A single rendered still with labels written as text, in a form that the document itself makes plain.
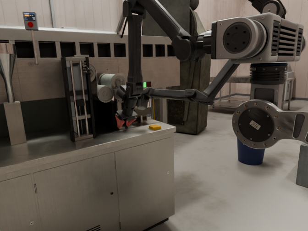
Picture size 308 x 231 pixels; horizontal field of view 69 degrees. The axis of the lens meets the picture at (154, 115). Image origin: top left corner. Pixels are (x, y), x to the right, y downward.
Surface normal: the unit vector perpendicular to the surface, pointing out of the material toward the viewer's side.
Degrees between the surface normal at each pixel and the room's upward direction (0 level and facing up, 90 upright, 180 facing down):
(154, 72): 90
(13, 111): 90
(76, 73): 90
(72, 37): 90
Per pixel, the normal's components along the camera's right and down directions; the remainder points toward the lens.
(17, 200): 0.57, 0.17
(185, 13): -0.52, 0.21
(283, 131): -0.71, 0.18
